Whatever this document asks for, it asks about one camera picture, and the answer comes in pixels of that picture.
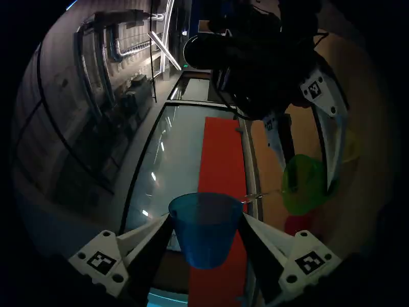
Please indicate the green plastic cup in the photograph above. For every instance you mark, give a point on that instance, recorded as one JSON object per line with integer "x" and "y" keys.
{"x": 303, "y": 188}

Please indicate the red desk screen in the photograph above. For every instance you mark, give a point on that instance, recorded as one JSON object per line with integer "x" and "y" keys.
{"x": 220, "y": 153}

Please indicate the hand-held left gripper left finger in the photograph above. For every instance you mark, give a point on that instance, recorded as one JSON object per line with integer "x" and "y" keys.
{"x": 105, "y": 246}

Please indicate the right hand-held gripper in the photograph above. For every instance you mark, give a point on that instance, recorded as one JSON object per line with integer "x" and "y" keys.
{"x": 262, "y": 57}

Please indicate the yellow plastic cup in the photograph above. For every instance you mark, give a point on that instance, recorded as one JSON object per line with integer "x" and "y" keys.
{"x": 350, "y": 144}

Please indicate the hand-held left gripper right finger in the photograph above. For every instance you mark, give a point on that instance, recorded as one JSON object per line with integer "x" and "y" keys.
{"x": 297, "y": 252}

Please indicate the red plastic cup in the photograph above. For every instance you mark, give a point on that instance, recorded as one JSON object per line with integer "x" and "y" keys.
{"x": 297, "y": 224}

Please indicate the blue plastic cup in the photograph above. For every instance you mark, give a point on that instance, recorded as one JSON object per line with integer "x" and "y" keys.
{"x": 204, "y": 230}

